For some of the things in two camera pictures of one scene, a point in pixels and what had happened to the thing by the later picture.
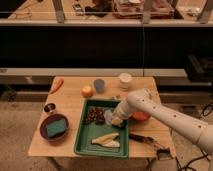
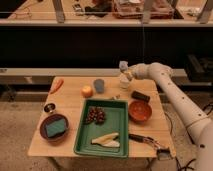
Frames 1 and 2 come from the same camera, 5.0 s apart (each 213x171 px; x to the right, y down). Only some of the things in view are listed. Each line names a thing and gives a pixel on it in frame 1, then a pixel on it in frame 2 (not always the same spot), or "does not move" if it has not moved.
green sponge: (56, 128) does not move
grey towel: (108, 115) → (123, 65)
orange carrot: (58, 83) does not move
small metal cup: (49, 107) does not move
